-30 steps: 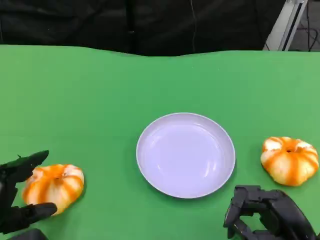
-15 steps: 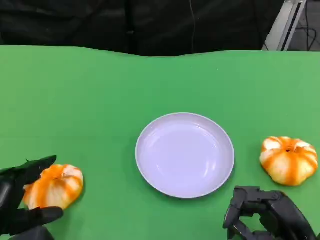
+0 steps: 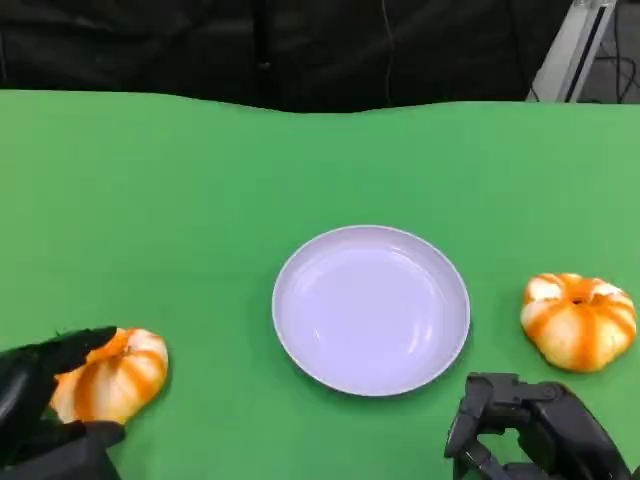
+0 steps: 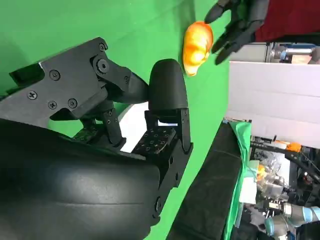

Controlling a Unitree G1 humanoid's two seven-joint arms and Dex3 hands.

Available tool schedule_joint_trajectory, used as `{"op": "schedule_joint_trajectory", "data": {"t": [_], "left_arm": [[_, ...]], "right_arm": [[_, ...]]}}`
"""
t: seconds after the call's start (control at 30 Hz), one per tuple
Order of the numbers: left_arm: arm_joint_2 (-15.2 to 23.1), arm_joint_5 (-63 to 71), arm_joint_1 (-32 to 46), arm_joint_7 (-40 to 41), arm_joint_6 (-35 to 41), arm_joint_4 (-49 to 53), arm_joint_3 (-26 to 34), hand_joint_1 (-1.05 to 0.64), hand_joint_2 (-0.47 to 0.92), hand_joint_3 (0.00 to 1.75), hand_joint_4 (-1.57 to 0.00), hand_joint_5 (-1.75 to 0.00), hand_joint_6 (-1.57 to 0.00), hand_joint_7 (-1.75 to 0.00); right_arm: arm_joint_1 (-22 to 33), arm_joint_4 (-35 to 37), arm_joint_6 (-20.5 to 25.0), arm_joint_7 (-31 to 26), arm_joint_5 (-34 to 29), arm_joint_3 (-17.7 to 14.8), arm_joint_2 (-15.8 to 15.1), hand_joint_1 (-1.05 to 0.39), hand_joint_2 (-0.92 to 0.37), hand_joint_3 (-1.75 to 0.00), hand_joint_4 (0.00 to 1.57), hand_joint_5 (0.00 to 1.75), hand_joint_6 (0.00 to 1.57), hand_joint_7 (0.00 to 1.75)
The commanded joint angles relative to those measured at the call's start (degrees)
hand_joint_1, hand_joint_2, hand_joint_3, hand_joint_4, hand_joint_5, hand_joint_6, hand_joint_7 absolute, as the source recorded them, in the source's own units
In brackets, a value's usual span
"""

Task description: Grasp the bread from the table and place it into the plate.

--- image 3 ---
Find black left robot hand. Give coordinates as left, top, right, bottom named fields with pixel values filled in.
left=0, top=327, right=126, bottom=480

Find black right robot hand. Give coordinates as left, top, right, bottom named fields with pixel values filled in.
left=444, top=372, right=634, bottom=480

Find orange white toy bread roll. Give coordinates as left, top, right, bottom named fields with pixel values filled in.
left=48, top=328, right=170, bottom=426
left=519, top=272, right=639, bottom=374

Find lilac plate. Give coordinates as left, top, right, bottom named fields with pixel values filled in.
left=271, top=224, right=472, bottom=399

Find green table cloth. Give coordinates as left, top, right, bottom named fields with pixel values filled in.
left=0, top=89, right=640, bottom=480

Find black backdrop curtain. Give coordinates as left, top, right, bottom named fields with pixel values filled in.
left=0, top=0, right=576, bottom=114

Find black floor cables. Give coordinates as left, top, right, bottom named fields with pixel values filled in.
left=594, top=47, right=640, bottom=104

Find grey aluminium frame post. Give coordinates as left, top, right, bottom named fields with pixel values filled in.
left=525, top=0, right=617, bottom=103

